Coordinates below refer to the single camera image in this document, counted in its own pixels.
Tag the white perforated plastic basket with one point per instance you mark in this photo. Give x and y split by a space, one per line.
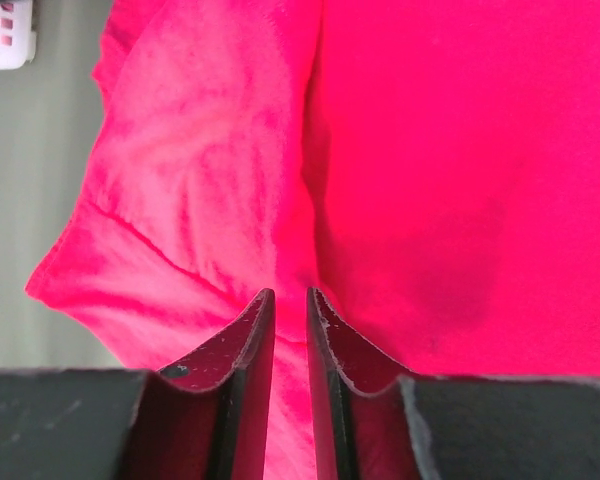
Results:
18 36

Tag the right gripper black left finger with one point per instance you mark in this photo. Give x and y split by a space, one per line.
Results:
202 417

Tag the red t shirt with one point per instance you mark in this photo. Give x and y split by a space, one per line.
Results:
433 166

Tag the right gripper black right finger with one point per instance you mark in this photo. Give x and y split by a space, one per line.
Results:
374 418

